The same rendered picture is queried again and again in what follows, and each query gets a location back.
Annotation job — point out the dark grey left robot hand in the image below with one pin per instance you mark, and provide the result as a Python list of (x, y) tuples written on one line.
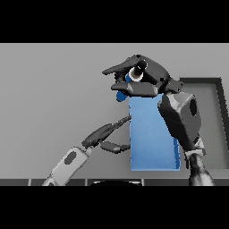
[(103, 134)]

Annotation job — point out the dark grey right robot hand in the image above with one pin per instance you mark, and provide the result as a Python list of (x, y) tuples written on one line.
[(152, 74)]

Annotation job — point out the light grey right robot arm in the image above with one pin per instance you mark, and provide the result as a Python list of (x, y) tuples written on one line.
[(180, 119)]

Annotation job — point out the blue bin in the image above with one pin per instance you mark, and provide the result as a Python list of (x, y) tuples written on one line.
[(152, 134)]

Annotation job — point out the blue pipe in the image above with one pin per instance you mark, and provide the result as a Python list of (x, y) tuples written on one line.
[(135, 74)]

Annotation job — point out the dark grey bin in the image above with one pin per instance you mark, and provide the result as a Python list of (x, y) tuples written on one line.
[(213, 119)]

